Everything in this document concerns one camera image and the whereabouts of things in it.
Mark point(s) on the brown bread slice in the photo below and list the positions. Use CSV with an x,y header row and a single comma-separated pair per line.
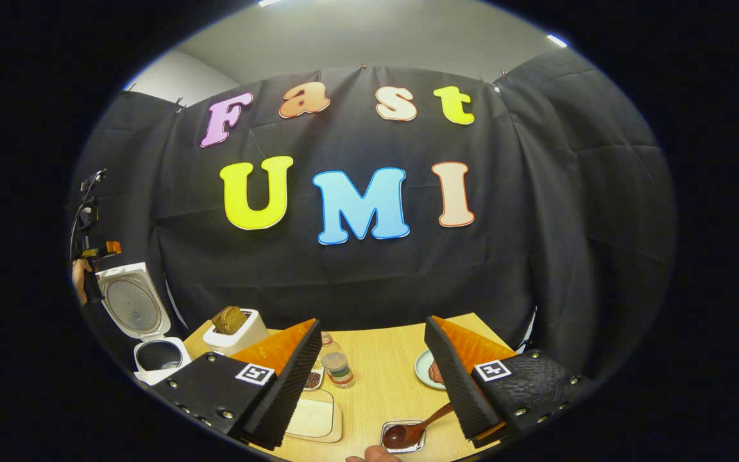
x,y
228,319

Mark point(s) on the pale green plate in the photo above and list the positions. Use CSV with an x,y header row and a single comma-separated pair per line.
x,y
422,369

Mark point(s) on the clear box of rice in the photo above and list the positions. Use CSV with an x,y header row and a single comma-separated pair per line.
x,y
310,417

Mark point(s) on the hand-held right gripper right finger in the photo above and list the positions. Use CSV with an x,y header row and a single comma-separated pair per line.
x,y
459,378

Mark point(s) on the white toaster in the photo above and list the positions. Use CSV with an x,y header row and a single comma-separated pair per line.
x,y
241,343

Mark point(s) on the red meat slice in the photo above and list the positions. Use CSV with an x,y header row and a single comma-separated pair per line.
x,y
437,373

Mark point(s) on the dark wooden spoon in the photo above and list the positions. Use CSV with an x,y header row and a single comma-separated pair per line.
x,y
398,436

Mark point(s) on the large ceiling light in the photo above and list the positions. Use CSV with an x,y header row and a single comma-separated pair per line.
x,y
270,2

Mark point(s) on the black backdrop cloth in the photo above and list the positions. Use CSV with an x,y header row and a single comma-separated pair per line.
x,y
536,224

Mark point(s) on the clear plastic bottle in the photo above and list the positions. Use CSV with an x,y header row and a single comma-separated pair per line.
x,y
337,369

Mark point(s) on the small ceiling light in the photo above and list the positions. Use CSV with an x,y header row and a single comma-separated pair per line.
x,y
557,40

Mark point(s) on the white rice cooker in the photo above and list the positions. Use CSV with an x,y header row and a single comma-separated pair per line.
x,y
135,308

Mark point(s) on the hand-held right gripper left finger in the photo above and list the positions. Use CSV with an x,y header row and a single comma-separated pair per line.
x,y
283,394

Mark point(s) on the white divided grain dish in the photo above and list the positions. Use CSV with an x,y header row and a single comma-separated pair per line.
x,y
313,380

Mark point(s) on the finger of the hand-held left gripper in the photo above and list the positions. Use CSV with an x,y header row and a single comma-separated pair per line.
x,y
113,247

